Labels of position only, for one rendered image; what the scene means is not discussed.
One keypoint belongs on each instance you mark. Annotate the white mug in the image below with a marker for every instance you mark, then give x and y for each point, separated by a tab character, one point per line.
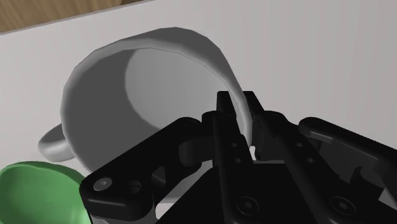
130	102

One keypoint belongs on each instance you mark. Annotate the green bowl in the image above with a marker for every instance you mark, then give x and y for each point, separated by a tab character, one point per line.
40	195

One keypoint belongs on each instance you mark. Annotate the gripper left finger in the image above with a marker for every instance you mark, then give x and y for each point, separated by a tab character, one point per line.
161	161

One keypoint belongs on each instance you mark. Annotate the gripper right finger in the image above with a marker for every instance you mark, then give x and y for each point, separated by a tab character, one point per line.
310	161

